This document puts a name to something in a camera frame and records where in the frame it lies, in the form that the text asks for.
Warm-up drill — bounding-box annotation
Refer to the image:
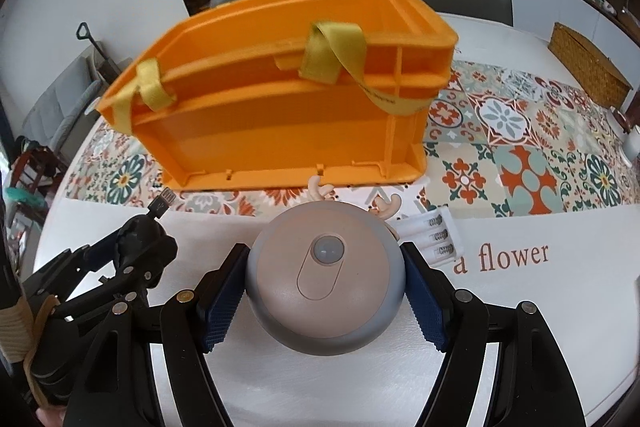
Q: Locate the patterned tile table runner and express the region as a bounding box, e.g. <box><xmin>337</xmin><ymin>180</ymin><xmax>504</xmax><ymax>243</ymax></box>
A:
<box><xmin>64</xmin><ymin>61</ymin><xmax>639</xmax><ymax>219</ymax></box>

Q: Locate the white battery charger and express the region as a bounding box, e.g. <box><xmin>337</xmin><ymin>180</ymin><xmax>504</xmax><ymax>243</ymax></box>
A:
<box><xmin>393</xmin><ymin>207</ymin><xmax>464</xmax><ymax>267</ymax></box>

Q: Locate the grey sofa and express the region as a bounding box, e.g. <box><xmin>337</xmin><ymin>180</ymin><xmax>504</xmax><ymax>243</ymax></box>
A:
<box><xmin>20</xmin><ymin>48</ymin><xmax>106</xmax><ymax>165</ymax></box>

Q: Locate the pink round night light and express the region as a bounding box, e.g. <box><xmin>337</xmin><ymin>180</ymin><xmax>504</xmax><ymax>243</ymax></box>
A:
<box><xmin>245</xmin><ymin>176</ymin><xmax>406</xmax><ymax>355</ymax></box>

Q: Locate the white cup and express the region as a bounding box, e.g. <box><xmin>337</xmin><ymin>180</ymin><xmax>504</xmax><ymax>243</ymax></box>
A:
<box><xmin>618</xmin><ymin>133</ymin><xmax>640</xmax><ymax>167</ymax></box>

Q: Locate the wicker basket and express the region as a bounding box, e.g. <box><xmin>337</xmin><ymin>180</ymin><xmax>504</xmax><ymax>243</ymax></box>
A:
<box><xmin>548</xmin><ymin>22</ymin><xmax>631</xmax><ymax>109</ymax></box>

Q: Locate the orange storage box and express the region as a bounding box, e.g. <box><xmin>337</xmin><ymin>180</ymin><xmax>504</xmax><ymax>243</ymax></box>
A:
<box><xmin>98</xmin><ymin>0</ymin><xmax>458</xmax><ymax>191</ymax></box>

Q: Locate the black retractable cable reel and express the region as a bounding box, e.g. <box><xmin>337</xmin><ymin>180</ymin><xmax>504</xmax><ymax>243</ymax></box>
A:
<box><xmin>114</xmin><ymin>187</ymin><xmax>178</xmax><ymax>289</ymax></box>

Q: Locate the left hand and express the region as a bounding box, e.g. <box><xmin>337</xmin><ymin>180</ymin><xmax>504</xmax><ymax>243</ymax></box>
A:
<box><xmin>36</xmin><ymin>407</ymin><xmax>66</xmax><ymax>427</ymax></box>

